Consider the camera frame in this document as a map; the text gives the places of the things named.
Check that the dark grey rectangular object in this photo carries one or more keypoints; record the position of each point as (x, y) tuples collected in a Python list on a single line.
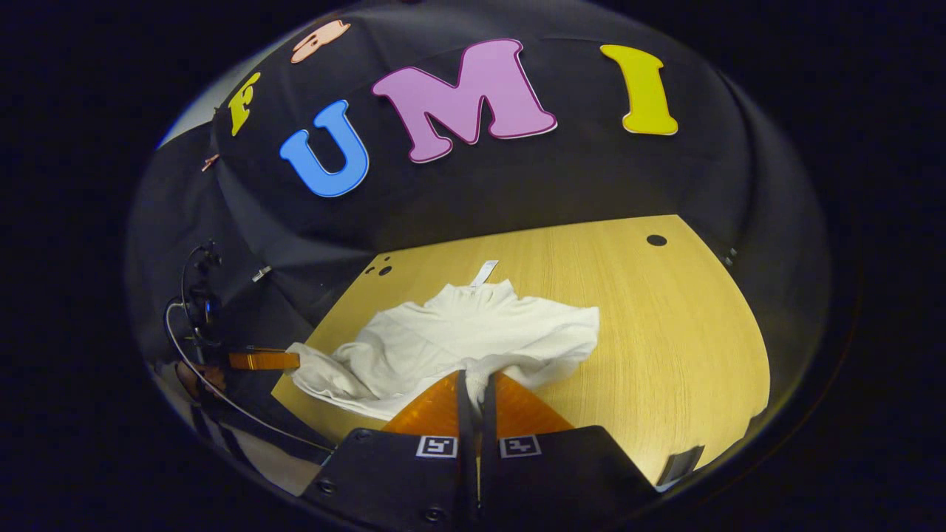
[(680, 465)]

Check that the white long-sleeved garment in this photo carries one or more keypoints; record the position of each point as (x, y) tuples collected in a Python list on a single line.
[(458, 332)]

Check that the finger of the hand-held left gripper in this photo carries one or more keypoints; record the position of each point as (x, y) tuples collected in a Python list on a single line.
[(262, 360)]

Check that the black backdrop cloth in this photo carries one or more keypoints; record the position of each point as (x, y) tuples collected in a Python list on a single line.
[(591, 177)]

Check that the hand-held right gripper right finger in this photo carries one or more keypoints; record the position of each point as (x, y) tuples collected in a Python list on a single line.
[(547, 473)]

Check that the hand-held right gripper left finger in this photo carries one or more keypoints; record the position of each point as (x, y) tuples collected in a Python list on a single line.
[(414, 473)]

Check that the silver backdrop clip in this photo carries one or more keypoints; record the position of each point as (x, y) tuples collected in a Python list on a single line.
[(261, 274), (730, 256)]

